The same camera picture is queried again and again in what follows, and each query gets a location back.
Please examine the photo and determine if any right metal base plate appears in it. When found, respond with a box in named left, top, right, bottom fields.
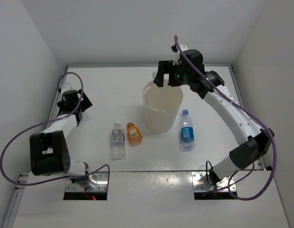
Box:
left=191, top=171, right=237, bottom=193

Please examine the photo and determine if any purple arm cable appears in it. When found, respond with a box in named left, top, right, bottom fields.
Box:
left=174, top=35, right=277, bottom=201
left=0, top=72, right=111, bottom=186

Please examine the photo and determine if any orange plastic bottle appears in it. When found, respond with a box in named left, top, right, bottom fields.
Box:
left=127, top=123, right=143, bottom=146

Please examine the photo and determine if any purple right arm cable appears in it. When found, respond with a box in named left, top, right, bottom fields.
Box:
left=174, top=35, right=277, bottom=201

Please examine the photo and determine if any clear bottle white label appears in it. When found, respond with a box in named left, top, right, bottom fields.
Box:
left=111, top=122, right=126, bottom=160

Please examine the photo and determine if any cream plastic bin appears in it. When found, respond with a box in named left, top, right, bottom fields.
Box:
left=142, top=79, right=183, bottom=133

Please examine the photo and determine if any metal base plate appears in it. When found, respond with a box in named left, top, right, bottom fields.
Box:
left=191, top=171, right=237, bottom=193
left=65, top=172, right=108, bottom=193

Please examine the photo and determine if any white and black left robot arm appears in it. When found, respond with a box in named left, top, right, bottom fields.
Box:
left=29, top=83, right=92, bottom=179

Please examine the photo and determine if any black right base cable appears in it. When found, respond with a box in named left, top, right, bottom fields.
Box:
left=204, top=161, right=215, bottom=181

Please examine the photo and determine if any left aluminium frame rail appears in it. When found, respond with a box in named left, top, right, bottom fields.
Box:
left=0, top=67, right=67, bottom=228

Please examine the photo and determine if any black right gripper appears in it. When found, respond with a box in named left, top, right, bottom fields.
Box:
left=154, top=60, right=191, bottom=87

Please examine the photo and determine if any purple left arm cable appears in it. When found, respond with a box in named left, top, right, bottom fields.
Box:
left=0, top=72, right=111, bottom=186

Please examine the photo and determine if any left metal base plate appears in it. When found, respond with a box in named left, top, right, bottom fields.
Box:
left=65, top=172, right=108, bottom=193

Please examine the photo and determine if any clear bottle blue label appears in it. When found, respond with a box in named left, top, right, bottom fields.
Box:
left=180, top=109, right=195, bottom=152

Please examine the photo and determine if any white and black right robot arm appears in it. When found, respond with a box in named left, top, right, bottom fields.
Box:
left=153, top=45, right=274, bottom=185

